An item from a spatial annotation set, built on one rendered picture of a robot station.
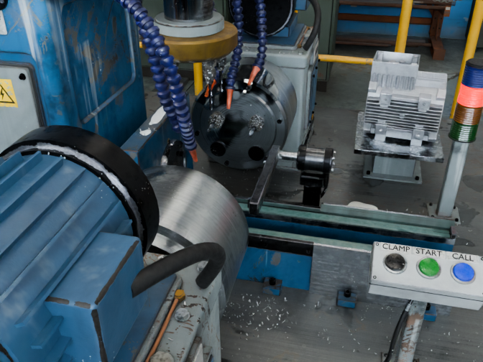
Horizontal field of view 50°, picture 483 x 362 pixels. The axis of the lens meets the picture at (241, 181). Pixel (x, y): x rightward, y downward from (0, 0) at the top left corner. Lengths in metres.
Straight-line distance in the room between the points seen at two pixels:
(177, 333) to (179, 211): 0.24
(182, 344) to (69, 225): 0.20
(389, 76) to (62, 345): 1.20
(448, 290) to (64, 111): 0.70
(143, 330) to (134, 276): 0.12
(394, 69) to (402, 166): 0.30
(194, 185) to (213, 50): 0.25
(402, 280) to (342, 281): 0.31
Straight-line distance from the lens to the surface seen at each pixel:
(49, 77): 0.96
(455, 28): 6.22
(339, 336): 1.08
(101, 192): 0.51
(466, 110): 1.32
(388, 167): 1.59
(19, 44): 0.96
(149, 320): 0.59
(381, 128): 1.49
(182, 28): 0.95
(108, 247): 0.46
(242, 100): 1.26
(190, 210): 0.78
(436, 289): 0.85
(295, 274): 1.14
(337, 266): 1.10
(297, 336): 1.07
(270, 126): 1.27
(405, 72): 1.48
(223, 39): 0.95
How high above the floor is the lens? 1.59
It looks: 31 degrees down
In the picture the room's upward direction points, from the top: straight up
